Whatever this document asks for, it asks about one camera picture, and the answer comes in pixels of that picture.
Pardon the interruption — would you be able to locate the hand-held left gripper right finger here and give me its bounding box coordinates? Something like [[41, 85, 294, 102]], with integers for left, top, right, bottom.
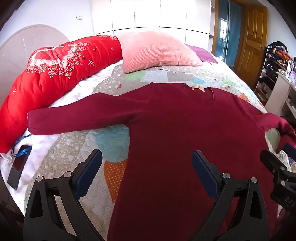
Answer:
[[191, 150, 271, 241]]

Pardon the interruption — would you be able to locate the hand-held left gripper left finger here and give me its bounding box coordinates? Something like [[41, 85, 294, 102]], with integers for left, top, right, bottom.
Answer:
[[23, 149, 109, 241]]

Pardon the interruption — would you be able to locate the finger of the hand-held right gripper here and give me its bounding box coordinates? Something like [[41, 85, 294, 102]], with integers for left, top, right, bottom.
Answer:
[[283, 143, 296, 161], [260, 149, 288, 178]]

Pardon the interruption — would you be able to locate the dark red knit sweater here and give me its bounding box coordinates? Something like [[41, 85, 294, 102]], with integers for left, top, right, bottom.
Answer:
[[27, 82, 296, 241]]

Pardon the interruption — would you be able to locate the shelf rack with clothes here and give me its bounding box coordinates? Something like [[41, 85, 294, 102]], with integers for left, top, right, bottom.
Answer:
[[254, 41, 296, 103]]

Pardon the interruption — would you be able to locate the patchwork heart bedspread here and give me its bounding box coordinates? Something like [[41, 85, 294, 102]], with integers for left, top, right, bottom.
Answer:
[[24, 61, 292, 241]]

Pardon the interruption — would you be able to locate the white bed sheet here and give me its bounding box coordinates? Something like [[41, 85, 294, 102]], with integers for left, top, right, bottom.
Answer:
[[0, 59, 124, 217]]

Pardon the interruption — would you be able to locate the black smartphone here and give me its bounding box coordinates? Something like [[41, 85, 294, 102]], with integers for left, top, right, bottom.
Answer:
[[7, 145, 33, 191]]

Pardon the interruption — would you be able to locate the red floral quilt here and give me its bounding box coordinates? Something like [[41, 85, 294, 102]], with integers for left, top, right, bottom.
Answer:
[[0, 35, 123, 154]]

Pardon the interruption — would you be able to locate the wooden door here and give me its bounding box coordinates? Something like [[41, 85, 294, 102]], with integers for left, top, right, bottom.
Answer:
[[233, 5, 269, 80]]

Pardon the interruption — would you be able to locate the purple pillow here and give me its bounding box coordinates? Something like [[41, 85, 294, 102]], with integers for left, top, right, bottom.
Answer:
[[185, 44, 219, 64]]

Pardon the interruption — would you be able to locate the pink ribbed pillow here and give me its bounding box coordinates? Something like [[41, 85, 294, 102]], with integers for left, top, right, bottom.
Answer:
[[116, 31, 204, 74]]

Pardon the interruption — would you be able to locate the blue curtain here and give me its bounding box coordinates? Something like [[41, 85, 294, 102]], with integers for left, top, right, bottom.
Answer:
[[211, 0, 242, 66]]

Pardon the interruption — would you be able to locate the white round headboard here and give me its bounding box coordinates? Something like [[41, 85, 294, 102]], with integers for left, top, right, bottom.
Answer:
[[0, 25, 70, 77]]

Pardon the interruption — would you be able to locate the white wardrobe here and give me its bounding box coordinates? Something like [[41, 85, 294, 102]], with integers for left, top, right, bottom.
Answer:
[[91, 0, 216, 36]]

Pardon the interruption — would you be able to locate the blue lanyard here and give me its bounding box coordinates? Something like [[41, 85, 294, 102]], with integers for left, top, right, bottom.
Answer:
[[10, 133, 33, 161]]

